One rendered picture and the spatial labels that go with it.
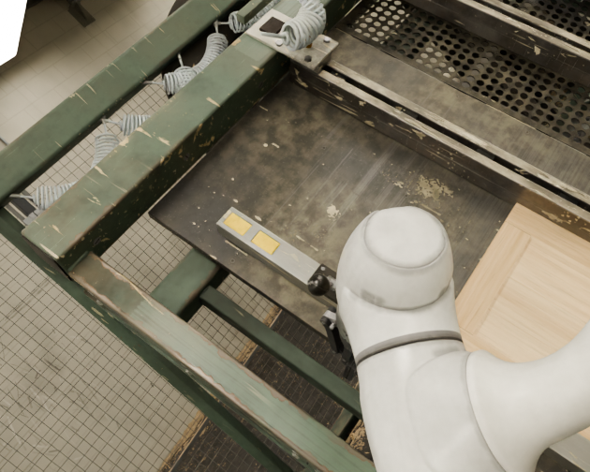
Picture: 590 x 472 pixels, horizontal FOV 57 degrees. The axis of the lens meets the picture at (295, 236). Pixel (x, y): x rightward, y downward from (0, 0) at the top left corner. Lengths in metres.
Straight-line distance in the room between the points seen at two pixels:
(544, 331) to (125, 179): 0.84
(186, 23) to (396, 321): 1.48
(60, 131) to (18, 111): 4.61
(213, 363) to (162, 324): 0.12
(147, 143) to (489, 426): 0.88
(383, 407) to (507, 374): 0.10
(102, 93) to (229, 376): 1.00
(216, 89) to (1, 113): 5.08
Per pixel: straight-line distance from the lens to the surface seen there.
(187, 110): 1.18
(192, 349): 0.98
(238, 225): 1.08
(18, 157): 1.61
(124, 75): 1.71
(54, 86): 6.44
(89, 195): 1.10
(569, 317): 1.15
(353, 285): 0.49
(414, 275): 0.46
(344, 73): 1.29
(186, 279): 1.12
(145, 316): 1.01
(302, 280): 1.02
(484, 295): 1.10
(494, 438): 0.45
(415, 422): 0.46
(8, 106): 6.25
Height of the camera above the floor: 1.83
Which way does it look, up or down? 13 degrees down
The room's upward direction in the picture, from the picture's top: 45 degrees counter-clockwise
